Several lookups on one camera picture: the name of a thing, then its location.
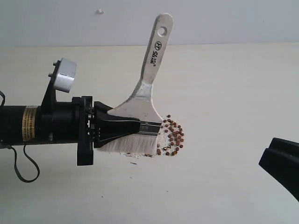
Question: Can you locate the white wide paint brush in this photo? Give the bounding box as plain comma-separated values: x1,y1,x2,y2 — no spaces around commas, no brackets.
99,13,173,154

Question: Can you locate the pile of white grains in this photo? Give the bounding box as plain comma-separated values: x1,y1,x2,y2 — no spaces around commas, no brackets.
124,114,185,158

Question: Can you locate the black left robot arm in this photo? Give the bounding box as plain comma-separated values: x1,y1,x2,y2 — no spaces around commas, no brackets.
0,97,141,166

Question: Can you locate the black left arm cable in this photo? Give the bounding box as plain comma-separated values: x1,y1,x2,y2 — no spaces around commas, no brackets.
0,91,40,183

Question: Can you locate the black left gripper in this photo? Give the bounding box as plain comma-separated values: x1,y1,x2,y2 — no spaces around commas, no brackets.
41,96,141,166

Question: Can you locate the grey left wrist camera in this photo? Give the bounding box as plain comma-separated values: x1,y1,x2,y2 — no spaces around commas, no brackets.
41,58,78,110

